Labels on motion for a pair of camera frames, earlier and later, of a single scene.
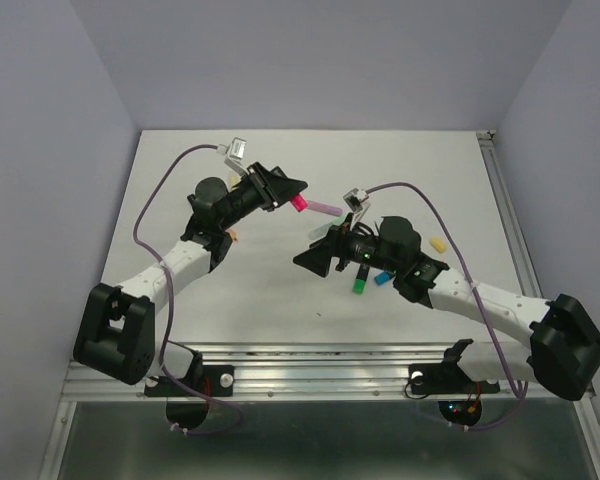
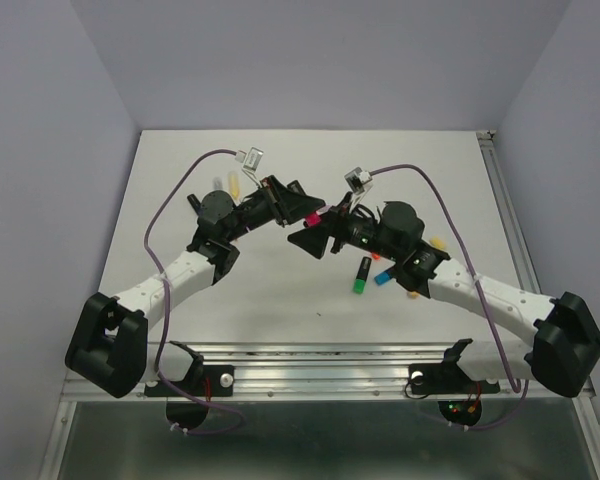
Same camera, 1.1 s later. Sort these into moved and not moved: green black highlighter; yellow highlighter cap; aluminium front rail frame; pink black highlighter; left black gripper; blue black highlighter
Moved: left black gripper; pink black highlighter
Not moved: aluminium front rail frame; yellow highlighter cap; blue black highlighter; green black highlighter
